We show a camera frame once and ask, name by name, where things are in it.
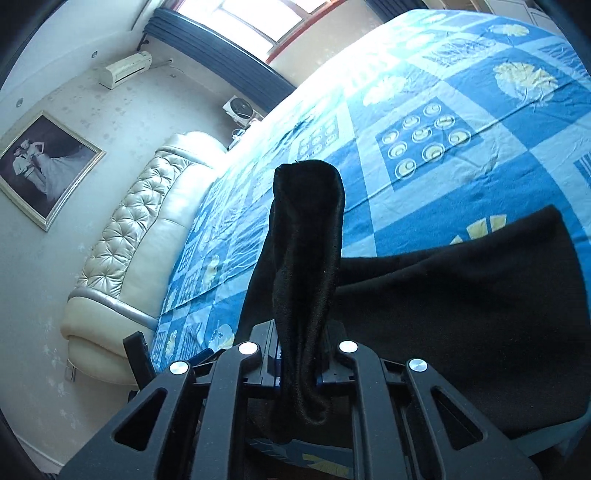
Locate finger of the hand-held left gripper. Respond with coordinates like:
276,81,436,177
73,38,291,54
122,331,157,389
187,347,216,371

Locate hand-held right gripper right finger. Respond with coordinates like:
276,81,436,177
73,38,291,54
316,322,543,480

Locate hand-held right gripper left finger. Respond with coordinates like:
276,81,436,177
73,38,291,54
58,322,283,480

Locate black pants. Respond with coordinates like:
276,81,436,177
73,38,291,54
235,159,591,446

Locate cream tufted leather headboard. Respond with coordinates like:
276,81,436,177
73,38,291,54
60,130,228,386

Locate white fan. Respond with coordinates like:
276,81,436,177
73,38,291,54
222,95,256,130

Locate blue patterned bedsheet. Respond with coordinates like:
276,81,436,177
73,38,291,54
148,7,591,480

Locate white air conditioner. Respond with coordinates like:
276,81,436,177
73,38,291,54
98,51,153,90

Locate blue curtain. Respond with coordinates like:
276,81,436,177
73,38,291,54
142,7,297,117

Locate window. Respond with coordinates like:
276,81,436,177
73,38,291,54
175,0,345,52

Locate framed wall picture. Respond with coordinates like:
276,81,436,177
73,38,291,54
0,111,107,232

